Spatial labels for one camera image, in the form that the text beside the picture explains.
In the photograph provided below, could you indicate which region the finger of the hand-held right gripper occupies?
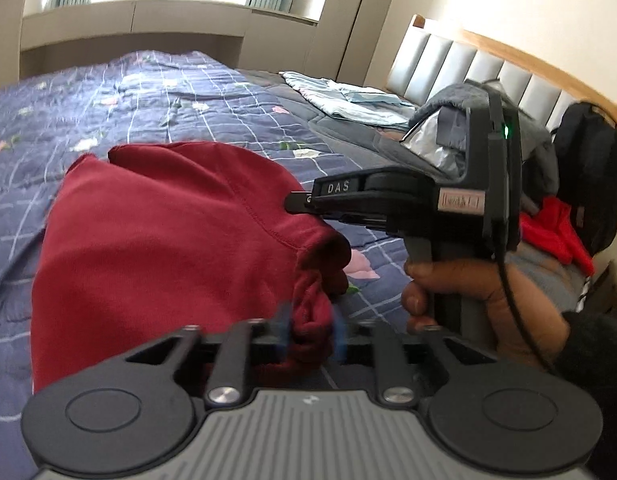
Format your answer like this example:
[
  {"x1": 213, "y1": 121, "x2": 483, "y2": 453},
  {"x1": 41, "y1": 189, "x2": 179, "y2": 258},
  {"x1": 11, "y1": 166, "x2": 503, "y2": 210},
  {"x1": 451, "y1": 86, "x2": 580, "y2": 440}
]
[{"x1": 284, "y1": 191, "x2": 319, "y2": 214}]

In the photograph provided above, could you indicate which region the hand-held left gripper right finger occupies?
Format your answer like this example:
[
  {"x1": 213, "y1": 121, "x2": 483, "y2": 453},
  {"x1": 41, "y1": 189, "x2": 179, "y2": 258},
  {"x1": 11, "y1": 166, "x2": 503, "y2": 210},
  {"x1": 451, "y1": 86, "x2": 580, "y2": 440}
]
[{"x1": 333, "y1": 316, "x2": 497, "y2": 406}]

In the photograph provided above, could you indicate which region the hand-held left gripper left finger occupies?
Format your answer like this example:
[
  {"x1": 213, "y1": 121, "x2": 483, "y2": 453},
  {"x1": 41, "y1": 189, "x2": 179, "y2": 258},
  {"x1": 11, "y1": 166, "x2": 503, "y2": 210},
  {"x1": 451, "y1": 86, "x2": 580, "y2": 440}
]
[{"x1": 126, "y1": 305, "x2": 294, "y2": 406}]

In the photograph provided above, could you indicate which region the red shirt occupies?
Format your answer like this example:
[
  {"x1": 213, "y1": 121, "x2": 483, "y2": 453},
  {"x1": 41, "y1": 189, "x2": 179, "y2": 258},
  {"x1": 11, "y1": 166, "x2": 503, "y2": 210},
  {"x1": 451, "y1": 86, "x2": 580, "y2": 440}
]
[{"x1": 31, "y1": 141, "x2": 352, "y2": 393}]

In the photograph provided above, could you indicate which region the person's right hand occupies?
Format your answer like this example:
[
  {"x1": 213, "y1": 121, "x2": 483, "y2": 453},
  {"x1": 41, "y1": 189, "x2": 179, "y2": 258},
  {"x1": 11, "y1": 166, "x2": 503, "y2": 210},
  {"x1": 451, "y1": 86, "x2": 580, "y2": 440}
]
[{"x1": 401, "y1": 254, "x2": 570, "y2": 372}]

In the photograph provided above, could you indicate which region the grey padded jacket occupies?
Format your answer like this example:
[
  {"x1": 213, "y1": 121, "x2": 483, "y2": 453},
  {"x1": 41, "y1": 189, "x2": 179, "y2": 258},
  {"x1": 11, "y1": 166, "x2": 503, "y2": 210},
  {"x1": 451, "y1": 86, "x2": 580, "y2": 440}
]
[{"x1": 401, "y1": 80, "x2": 560, "y2": 211}]

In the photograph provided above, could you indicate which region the bright red cloth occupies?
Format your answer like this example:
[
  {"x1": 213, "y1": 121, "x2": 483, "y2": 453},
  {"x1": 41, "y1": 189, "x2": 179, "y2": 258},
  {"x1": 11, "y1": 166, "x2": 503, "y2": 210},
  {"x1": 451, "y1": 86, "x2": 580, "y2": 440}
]
[{"x1": 519, "y1": 196, "x2": 595, "y2": 276}]

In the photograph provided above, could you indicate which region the light blue folded cloth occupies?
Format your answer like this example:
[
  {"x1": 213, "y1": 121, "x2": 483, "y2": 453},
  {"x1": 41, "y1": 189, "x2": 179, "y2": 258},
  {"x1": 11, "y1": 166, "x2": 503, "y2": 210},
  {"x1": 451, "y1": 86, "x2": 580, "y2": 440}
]
[{"x1": 280, "y1": 71, "x2": 417, "y2": 127}]

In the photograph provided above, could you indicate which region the black backpack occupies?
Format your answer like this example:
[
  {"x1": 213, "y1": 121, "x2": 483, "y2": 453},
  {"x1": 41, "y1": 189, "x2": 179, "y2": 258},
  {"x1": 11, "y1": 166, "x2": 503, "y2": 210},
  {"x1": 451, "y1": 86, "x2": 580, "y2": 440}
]
[{"x1": 551, "y1": 101, "x2": 617, "y2": 256}]

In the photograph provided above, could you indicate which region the grey padded wooden headboard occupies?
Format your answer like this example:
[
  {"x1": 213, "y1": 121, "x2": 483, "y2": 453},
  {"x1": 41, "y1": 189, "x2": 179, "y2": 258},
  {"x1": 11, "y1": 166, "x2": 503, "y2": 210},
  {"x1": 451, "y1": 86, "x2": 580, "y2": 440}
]
[{"x1": 386, "y1": 14, "x2": 617, "y2": 136}]

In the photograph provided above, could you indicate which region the blue checked floral quilt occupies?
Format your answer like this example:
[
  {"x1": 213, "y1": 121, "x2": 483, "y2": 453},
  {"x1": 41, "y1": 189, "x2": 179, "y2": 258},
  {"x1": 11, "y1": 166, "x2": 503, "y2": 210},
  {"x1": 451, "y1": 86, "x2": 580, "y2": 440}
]
[{"x1": 0, "y1": 50, "x2": 414, "y2": 480}]

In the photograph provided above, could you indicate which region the beige wardrobe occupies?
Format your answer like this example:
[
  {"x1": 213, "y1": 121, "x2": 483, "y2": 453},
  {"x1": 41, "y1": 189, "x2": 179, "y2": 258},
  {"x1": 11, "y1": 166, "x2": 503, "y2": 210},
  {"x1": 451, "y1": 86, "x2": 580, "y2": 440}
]
[{"x1": 308, "y1": 0, "x2": 404, "y2": 91}]

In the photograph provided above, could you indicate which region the beige window cabinet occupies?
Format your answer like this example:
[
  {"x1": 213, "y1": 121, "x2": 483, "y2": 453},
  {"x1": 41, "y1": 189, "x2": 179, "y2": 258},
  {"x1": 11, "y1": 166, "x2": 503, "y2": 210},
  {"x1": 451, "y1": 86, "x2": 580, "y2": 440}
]
[{"x1": 18, "y1": 0, "x2": 319, "y2": 81}]

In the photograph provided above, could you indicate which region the black cable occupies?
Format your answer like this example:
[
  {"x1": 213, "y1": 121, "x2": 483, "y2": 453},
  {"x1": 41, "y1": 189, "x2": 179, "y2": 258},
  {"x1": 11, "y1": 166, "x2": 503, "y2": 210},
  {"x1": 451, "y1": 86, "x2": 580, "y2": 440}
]
[{"x1": 493, "y1": 125, "x2": 558, "y2": 374}]

